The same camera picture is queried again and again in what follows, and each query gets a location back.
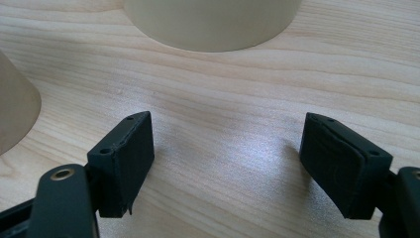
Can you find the beige strainer container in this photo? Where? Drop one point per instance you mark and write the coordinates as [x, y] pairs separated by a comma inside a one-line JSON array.
[[211, 23]]

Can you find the white trash bin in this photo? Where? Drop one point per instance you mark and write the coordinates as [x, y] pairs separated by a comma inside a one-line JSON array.
[[15, 112]]

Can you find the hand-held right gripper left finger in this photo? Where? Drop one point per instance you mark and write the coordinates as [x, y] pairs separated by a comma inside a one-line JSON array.
[[128, 165]]

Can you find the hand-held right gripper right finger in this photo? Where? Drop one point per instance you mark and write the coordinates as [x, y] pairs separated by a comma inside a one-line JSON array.
[[343, 168]]

